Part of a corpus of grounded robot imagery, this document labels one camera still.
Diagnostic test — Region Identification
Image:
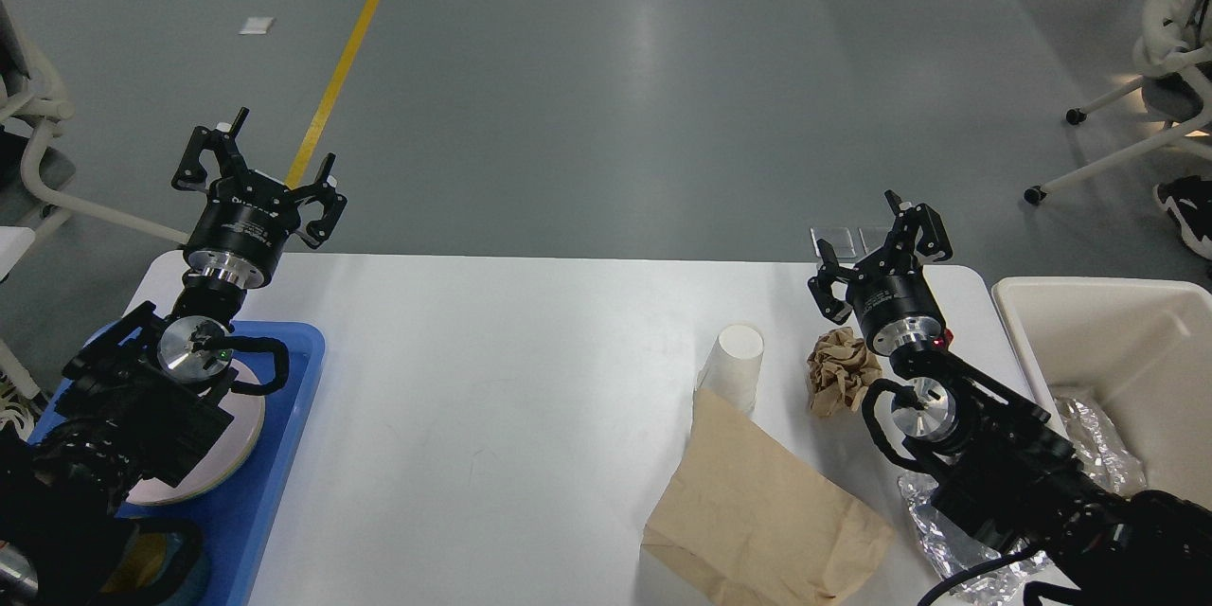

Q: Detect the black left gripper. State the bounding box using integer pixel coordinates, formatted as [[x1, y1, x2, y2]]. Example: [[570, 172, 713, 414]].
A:
[[170, 108, 348, 290]]

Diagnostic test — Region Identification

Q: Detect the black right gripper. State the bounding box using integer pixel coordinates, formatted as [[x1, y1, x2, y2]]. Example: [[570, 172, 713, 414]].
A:
[[807, 190, 954, 358]]

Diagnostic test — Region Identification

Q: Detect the pink plate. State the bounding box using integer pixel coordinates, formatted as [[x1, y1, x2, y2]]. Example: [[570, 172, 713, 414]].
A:
[[125, 355, 267, 505]]

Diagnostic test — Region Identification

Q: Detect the dark teal mug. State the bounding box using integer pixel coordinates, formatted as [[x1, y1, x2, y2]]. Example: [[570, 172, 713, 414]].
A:
[[95, 526, 211, 605]]

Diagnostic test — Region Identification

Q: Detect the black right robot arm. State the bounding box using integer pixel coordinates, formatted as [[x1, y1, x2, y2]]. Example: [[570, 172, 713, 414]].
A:
[[807, 191, 1211, 605]]

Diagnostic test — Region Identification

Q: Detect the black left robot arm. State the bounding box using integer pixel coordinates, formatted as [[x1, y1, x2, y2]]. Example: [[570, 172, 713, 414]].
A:
[[2, 109, 348, 605]]

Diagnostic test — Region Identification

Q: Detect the crumpled brown paper ball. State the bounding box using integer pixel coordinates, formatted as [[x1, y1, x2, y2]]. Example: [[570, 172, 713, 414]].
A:
[[807, 327, 884, 418]]

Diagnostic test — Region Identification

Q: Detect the white paper scrap on floor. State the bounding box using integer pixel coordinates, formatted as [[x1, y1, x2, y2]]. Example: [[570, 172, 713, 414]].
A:
[[238, 16, 276, 36]]

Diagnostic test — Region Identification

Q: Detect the white paper cup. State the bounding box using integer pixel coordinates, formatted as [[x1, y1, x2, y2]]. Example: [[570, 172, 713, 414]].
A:
[[696, 324, 765, 416]]

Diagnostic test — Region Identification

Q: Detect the white office chair left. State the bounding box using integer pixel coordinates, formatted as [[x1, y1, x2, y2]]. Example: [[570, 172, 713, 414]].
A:
[[1, 5, 187, 247]]

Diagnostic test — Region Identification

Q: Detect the white office chair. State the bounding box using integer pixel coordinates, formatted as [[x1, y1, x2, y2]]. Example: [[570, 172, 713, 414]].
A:
[[1, 5, 187, 247], [1025, 0, 1211, 205]]

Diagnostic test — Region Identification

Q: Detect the white table corner left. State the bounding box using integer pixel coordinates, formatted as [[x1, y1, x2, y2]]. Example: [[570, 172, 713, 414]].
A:
[[0, 225, 36, 282]]

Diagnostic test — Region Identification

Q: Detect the brown paper bag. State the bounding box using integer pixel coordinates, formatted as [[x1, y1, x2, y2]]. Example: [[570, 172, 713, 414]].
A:
[[641, 390, 894, 605]]

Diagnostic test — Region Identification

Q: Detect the yellow plate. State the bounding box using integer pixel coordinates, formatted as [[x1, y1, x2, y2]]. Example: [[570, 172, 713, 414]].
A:
[[126, 455, 247, 507]]

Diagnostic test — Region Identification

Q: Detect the white plastic bin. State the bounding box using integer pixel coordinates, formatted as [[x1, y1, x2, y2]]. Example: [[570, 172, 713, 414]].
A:
[[991, 276, 1211, 507]]

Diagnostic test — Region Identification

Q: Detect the crumpled aluminium foil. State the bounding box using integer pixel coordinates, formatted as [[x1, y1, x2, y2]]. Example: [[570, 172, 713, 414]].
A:
[[897, 387, 1148, 605]]

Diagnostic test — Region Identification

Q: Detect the shoe on floor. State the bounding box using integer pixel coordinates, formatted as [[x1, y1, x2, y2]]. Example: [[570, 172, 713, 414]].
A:
[[1151, 175, 1211, 261]]

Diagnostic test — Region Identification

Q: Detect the blue plastic tray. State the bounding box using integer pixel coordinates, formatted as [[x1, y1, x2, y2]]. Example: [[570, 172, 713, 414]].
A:
[[28, 320, 327, 606]]

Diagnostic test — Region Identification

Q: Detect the white office chair right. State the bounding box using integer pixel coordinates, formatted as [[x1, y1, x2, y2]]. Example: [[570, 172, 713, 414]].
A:
[[1025, 0, 1211, 205]]

